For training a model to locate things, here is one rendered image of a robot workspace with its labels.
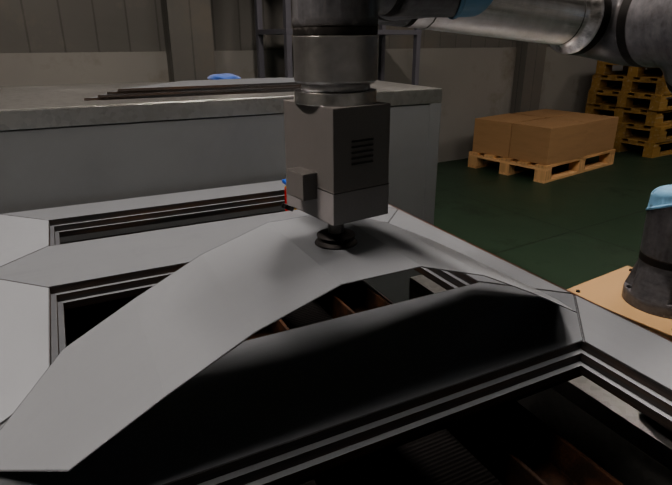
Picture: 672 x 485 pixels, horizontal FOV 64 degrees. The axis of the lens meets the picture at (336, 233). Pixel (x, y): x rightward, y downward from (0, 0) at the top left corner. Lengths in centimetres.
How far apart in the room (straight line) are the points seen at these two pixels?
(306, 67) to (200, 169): 87
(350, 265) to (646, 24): 50
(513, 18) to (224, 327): 50
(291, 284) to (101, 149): 87
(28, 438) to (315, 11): 42
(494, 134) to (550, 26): 450
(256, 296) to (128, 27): 367
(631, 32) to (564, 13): 9
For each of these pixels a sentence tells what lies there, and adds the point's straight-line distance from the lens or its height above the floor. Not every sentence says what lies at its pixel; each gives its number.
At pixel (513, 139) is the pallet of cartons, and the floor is 33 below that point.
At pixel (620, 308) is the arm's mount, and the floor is 70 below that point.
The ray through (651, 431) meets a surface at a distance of 89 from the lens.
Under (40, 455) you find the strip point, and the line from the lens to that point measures 50.
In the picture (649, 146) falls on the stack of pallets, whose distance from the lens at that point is 658.
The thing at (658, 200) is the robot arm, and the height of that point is 91.
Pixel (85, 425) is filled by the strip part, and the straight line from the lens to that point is 49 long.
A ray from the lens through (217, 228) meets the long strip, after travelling 102.
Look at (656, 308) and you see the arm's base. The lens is 114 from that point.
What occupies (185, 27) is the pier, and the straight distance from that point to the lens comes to 402.
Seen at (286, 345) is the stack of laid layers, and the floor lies 85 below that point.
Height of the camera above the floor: 118
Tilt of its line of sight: 20 degrees down
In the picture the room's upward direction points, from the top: straight up
